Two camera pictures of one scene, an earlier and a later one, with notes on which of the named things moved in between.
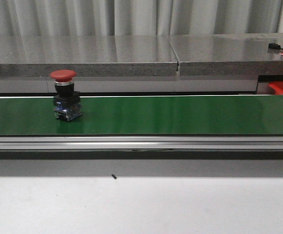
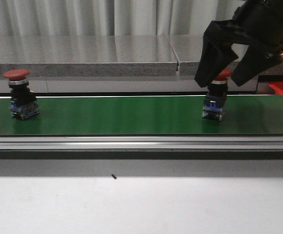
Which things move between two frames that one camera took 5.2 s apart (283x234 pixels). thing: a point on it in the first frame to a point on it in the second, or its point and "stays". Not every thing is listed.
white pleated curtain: x=28 y=18 stays
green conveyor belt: x=193 y=114 stays
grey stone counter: x=202 y=64 stays
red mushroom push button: x=67 y=102 to x=215 y=100
